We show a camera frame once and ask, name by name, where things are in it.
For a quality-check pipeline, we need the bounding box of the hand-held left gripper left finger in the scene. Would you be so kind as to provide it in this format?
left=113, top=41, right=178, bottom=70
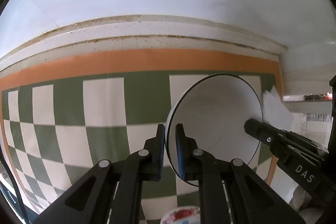
left=34, top=124, right=166, bottom=224

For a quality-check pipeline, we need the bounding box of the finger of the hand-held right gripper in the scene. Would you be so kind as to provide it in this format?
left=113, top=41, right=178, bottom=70
left=244, top=118, right=288, bottom=153

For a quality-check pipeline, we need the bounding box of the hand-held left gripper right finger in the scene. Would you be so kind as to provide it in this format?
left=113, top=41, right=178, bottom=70
left=175, top=123, right=306, bottom=224

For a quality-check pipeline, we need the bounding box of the white bowl dark rim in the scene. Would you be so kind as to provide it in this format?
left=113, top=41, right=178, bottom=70
left=166, top=73, right=264, bottom=187

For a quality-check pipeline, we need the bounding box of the white bowl dotted floral print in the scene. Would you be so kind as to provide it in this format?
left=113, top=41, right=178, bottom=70
left=161, top=206, right=201, bottom=224

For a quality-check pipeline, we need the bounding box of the folded white paper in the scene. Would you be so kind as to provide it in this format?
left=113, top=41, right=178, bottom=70
left=262, top=86, right=294, bottom=132

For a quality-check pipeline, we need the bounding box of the green white checkered tablecloth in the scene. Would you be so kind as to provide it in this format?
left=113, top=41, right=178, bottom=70
left=0, top=49, right=284, bottom=224

